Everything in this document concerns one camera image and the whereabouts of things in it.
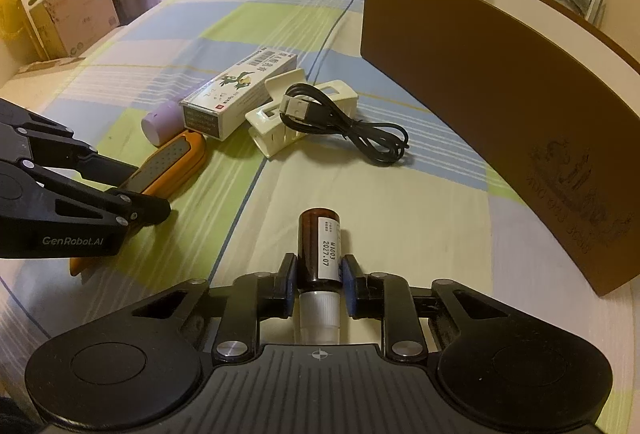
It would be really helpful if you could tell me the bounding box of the orange utility knife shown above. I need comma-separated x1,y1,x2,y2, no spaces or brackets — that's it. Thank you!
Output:
68,129,208,277

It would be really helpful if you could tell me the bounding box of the brown medicine bottle white cap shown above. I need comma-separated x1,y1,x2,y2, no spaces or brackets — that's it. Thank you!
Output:
296,207,342,345

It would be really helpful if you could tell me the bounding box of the purple cylindrical tube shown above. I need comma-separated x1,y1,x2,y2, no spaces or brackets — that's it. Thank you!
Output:
141,100,184,148

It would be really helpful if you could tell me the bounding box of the white medicine box green dragon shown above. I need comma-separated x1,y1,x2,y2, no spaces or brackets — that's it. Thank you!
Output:
180,47,297,141

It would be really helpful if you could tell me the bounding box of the white hair claw clip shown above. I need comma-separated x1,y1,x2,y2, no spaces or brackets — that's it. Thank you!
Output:
245,68,359,159

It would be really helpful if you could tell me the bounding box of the black usb cable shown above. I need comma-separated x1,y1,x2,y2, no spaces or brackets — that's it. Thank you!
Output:
278,82,411,169

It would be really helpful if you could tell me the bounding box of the checked bed sheet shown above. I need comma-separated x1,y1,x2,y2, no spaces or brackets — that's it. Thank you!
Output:
0,0,640,434

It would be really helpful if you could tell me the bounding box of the brown cardboard storage box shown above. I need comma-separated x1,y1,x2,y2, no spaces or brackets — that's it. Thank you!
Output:
361,0,639,295

